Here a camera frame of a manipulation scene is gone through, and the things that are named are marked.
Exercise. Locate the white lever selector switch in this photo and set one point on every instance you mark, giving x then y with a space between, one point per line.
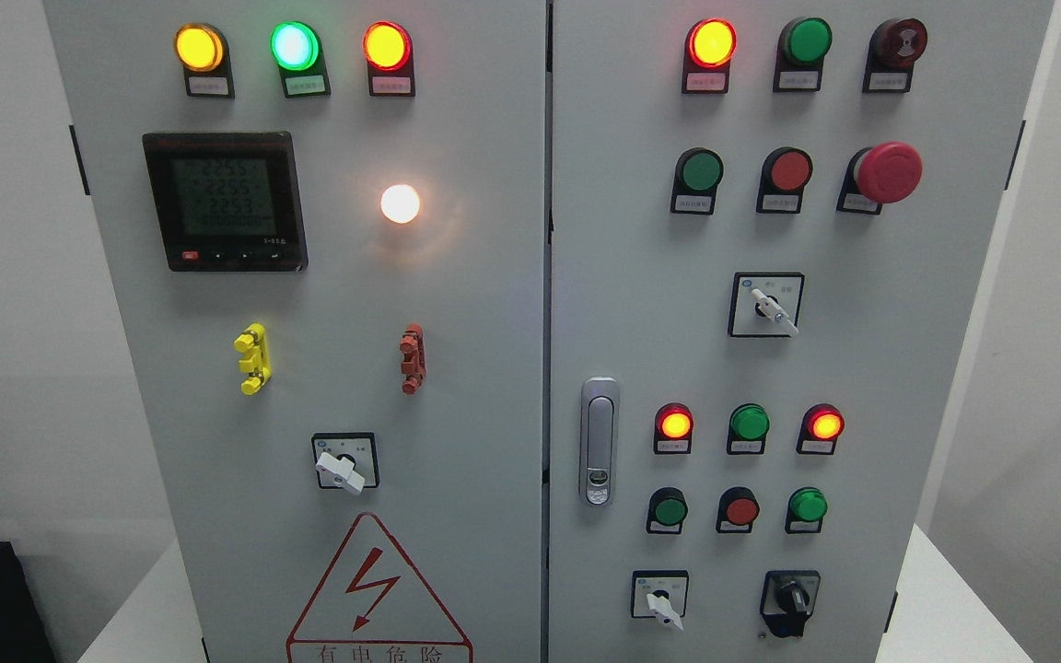
660 595
765 304

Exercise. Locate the green push button lower right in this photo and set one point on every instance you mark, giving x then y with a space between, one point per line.
806 510

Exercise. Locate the red push button upper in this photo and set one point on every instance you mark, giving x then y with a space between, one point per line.
784 175

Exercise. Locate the white lever selector switch upper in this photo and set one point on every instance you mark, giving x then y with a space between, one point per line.
765 304

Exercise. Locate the yellow terminal connector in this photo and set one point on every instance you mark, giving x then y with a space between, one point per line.
255 361

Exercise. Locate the green push button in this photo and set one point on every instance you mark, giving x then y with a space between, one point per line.
666 511
806 510
695 182

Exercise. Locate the black digital power meter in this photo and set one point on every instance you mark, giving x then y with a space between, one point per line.
227 201

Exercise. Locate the lit red indicator light left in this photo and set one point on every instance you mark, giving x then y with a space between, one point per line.
389 54

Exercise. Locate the red emergency stop button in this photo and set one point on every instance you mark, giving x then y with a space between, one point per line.
881 174

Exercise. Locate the red indicator light middle left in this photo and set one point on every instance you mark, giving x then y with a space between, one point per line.
673 430

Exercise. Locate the red terminal connector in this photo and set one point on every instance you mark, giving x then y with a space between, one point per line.
413 363

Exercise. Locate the green indicator light top right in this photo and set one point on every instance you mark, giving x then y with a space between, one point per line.
801 48

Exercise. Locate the white handle selector switch left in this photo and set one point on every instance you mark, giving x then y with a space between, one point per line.
346 460

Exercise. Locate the white lever selector switch lower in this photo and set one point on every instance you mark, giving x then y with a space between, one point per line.
660 595

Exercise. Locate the red lightning warning sticker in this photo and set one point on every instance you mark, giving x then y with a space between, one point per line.
373 605

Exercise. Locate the red push button lower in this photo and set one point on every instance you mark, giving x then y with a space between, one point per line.
737 510

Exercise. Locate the white glowing lamp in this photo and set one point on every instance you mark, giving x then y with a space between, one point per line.
400 203

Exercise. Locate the red push button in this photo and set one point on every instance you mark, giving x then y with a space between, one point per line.
737 510
784 175

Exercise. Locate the green indicator light middle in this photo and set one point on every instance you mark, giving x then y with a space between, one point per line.
749 425

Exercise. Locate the lit green indicator light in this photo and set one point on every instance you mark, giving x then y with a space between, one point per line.
296 49

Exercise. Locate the yellow indicator light top left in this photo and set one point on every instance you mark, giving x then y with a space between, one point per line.
205 60

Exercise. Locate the red indicator light middle right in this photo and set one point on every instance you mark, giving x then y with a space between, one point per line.
820 428

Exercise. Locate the green push button upper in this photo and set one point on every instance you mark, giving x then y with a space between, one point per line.
695 182

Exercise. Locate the lit red indicator light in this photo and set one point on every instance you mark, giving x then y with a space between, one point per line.
707 54
389 54

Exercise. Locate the black knob selector switch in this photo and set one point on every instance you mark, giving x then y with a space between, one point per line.
787 601

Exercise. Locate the lit red indicator light right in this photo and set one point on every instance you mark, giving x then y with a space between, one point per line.
707 54

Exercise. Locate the green push button lower left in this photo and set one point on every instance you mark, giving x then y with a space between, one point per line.
666 511

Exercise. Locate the dark red buzzer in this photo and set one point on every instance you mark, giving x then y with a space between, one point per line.
894 47

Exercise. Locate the grey electrical control cabinet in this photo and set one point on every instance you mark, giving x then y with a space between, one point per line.
543 138

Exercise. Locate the silver door handle lock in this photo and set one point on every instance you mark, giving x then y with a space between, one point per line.
599 411

